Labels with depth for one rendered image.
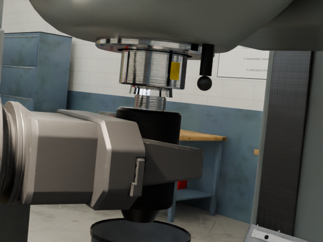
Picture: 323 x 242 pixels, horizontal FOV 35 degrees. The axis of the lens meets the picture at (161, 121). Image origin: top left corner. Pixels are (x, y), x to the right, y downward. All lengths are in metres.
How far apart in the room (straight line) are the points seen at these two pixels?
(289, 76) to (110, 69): 6.58
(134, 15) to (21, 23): 9.29
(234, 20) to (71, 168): 0.14
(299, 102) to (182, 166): 0.39
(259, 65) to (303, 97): 4.78
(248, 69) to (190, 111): 0.94
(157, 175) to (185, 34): 0.10
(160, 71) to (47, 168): 0.10
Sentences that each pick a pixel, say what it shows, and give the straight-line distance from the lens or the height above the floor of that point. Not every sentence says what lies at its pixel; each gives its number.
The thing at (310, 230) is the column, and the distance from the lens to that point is 0.72.
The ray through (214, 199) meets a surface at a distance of 5.66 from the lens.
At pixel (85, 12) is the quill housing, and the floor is 1.32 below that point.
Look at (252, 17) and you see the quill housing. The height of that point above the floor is 1.33.
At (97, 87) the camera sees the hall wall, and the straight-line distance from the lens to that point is 7.47.
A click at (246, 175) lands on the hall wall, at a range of 5.53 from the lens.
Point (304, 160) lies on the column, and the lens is 0.72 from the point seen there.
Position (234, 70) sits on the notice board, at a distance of 5.69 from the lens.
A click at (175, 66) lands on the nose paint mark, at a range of 0.35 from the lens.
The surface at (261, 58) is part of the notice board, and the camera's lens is 5.49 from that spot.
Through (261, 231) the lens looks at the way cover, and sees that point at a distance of 0.76.
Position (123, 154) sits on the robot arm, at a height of 1.24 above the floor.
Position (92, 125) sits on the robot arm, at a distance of 0.31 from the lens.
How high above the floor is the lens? 1.28
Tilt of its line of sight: 3 degrees down
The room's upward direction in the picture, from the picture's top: 5 degrees clockwise
